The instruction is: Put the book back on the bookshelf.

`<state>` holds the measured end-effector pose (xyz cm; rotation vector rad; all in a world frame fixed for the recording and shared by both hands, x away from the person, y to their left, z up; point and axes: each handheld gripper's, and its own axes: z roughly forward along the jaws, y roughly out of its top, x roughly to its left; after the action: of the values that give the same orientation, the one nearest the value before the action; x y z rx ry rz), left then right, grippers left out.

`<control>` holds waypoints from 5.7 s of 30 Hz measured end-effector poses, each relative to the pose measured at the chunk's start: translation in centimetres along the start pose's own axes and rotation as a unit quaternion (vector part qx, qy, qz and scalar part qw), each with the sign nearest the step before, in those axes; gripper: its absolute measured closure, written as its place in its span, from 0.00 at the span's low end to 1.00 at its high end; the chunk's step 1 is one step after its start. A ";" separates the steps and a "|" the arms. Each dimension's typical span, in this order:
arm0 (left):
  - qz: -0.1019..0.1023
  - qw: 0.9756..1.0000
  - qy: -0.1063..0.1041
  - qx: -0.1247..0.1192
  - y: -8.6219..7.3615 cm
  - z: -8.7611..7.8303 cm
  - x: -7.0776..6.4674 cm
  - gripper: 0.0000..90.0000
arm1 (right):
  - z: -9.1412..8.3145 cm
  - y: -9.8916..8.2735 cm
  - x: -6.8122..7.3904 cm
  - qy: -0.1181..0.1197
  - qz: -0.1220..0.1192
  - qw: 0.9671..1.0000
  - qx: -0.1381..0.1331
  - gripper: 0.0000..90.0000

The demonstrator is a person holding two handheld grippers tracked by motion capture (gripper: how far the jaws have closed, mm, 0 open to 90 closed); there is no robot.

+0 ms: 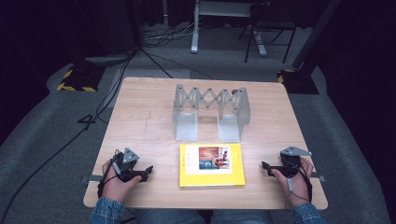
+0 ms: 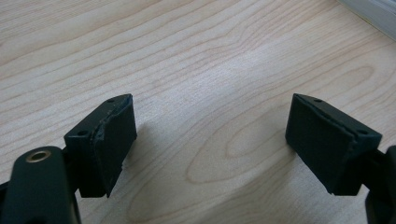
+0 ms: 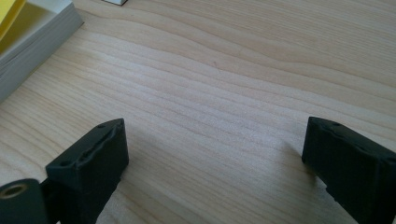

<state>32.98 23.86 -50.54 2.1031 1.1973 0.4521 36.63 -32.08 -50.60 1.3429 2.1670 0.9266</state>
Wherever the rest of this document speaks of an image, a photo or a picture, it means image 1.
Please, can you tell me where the hand-held gripper black cable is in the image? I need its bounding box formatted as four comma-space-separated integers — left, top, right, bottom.
284, 158, 314, 211
96, 148, 123, 199

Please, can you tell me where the yellow book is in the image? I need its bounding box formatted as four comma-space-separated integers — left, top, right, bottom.
178, 142, 247, 189

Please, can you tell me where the white desk frame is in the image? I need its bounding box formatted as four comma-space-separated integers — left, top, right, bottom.
190, 0, 269, 58

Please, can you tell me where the left hand-held gripper black cable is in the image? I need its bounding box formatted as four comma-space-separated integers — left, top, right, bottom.
96, 148, 123, 199

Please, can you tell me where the person's left hand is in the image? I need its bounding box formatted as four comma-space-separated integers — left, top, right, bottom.
101, 160, 143, 203

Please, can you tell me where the dark slanted stand pole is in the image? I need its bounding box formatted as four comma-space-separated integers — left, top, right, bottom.
291, 0, 342, 71

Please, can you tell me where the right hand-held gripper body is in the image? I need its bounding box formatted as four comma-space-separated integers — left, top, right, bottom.
277, 146, 313, 178

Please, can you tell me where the black yellow striped stand base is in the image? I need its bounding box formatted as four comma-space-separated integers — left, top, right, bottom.
276, 68, 320, 95
56, 64, 106, 93

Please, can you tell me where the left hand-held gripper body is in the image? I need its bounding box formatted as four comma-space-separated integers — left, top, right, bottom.
111, 147, 142, 183

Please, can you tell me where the bundle of floor cables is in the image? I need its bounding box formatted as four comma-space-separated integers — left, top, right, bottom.
143, 21, 195, 49

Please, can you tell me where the right hand-held gripper black cable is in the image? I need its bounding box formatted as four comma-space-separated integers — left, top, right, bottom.
284, 158, 314, 211

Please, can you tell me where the black chair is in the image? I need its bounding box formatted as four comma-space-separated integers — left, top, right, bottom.
238, 2, 298, 64

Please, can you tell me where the grey expandable metal book rack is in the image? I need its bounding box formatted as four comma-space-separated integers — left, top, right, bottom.
172, 83, 252, 144

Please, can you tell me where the grey metal table bracket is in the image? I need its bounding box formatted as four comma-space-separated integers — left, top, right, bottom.
310, 171, 327, 183
80, 175, 105, 184

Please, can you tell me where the person's right hand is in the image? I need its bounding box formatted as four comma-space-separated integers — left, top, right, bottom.
271, 157, 314, 208

